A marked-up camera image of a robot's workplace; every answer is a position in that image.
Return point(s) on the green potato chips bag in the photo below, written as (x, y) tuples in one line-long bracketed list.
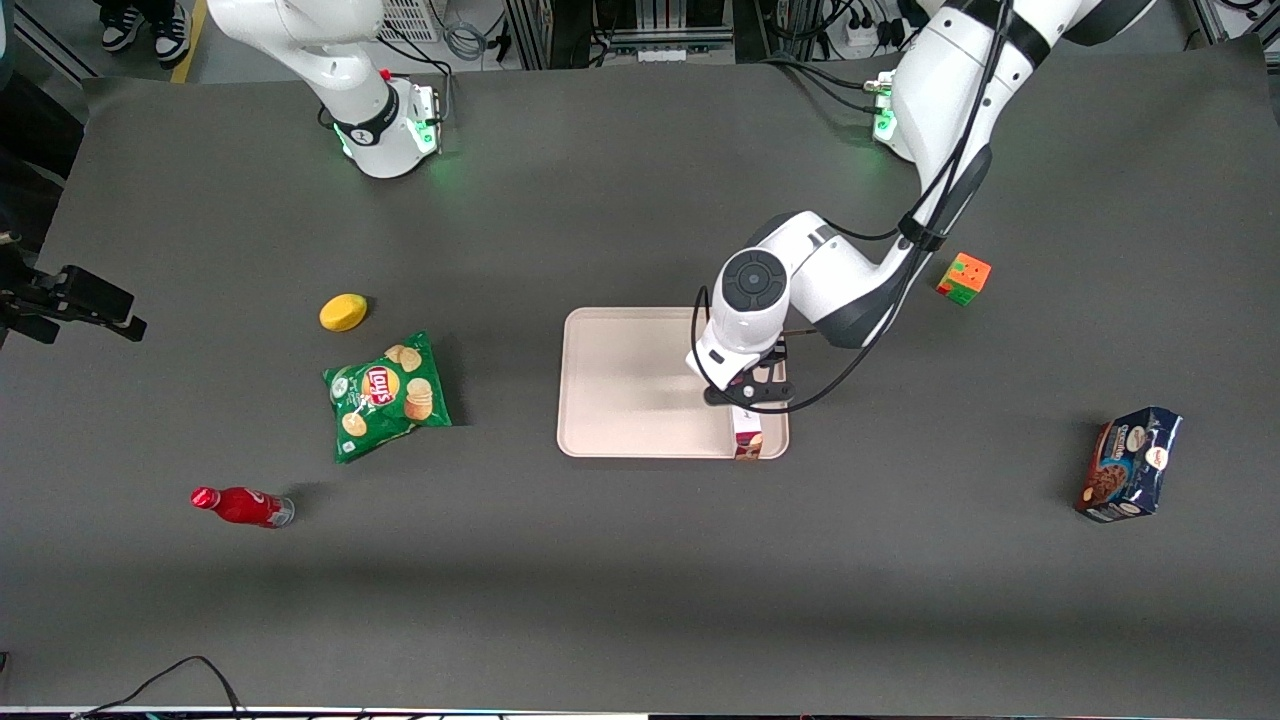
[(385, 395)]

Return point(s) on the yellow lemon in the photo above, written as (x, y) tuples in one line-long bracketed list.
[(343, 312)]

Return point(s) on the white mesh basket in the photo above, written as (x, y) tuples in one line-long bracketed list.
[(410, 18)]

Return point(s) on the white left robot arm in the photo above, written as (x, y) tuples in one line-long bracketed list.
[(850, 280)]

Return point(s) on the blue chocolate cookie bag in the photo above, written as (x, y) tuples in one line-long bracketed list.
[(1130, 465)]

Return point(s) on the white power strip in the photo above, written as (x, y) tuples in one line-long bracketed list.
[(662, 54)]

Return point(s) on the beige plastic tray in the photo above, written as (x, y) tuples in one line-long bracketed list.
[(620, 385)]

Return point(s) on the black white sneaker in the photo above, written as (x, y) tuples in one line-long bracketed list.
[(122, 28), (170, 35)]

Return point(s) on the orange green puzzle cube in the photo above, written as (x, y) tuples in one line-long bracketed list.
[(964, 279)]

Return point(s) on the red cookie box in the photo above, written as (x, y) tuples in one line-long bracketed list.
[(747, 437)]

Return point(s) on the red cola bottle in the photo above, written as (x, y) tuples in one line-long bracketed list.
[(245, 506)]

